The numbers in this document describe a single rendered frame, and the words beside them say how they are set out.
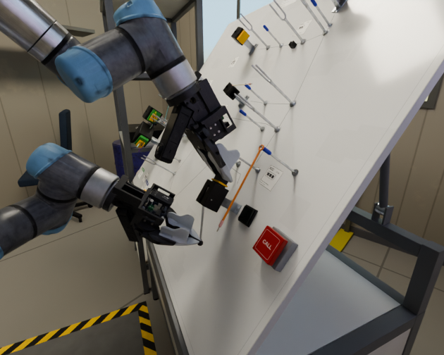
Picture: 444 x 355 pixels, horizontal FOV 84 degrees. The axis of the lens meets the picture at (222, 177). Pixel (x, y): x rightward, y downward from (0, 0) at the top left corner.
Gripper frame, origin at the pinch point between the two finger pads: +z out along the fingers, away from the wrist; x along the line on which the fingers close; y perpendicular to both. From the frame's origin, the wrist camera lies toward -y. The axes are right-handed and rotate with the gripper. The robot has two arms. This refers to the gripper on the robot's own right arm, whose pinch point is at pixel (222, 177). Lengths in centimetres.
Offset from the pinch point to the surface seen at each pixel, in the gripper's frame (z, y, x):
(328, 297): 47.6, 6.0, -8.7
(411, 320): 55, 17, -24
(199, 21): -35, 62, 91
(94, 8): -116, 71, 321
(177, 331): 20.5, -28.3, -4.1
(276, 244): 5.7, -3.8, -19.6
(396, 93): -4.2, 25.7, -23.6
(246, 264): 11.7, -8.7, -12.4
